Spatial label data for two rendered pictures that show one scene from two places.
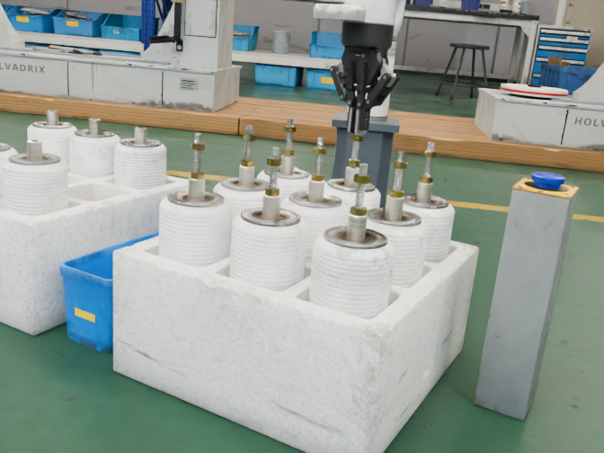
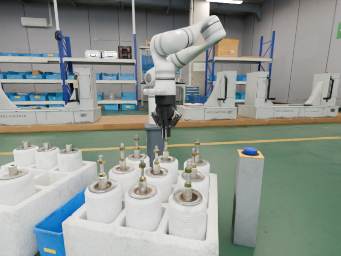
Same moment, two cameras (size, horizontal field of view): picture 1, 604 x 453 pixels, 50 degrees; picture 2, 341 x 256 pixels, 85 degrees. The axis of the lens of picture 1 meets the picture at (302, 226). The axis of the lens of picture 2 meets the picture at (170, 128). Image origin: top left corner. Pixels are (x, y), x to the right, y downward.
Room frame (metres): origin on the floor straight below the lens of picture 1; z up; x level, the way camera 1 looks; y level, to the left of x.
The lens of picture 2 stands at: (0.33, 0.09, 0.51)
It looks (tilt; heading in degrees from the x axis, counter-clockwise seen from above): 11 degrees down; 345
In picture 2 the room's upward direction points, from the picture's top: straight up
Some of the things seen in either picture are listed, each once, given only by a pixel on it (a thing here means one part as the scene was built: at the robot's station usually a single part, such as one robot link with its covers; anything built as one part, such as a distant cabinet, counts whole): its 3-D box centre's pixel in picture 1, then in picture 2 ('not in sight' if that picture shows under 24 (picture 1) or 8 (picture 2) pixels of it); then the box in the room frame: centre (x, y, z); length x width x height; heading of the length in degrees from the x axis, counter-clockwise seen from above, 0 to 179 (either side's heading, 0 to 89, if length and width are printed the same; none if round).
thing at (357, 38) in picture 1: (365, 52); (165, 106); (0.99, -0.07, 0.46); 0.08 x 0.08 x 0.09
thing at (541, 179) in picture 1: (546, 182); (250, 151); (0.82, -0.31, 0.32); 0.04 x 0.04 x 0.02
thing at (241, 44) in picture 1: (233, 37); (96, 96); (5.90, 0.74, 0.36); 0.50 x 0.38 x 0.21; 176
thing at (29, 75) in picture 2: not in sight; (38, 75); (6.02, 2.11, 0.90); 0.50 x 0.38 x 0.21; 175
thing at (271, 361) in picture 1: (306, 305); (157, 216); (0.89, -0.02, 0.09); 0.39 x 0.39 x 0.18; 62
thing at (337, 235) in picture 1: (355, 238); (187, 196); (0.73, -0.06, 0.25); 0.08 x 0.08 x 0.01
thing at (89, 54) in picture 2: not in sight; (95, 55); (5.87, 0.68, 1.42); 0.43 x 0.37 x 0.19; 172
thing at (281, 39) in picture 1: (281, 42); (111, 96); (5.80, 0.31, 0.35); 0.16 x 0.15 x 0.19; 85
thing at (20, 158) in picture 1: (35, 159); (13, 174); (0.99, 0.42, 0.25); 0.08 x 0.08 x 0.01
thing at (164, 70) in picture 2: not in sight; (163, 57); (1.00, -0.07, 0.62); 0.09 x 0.07 x 0.15; 32
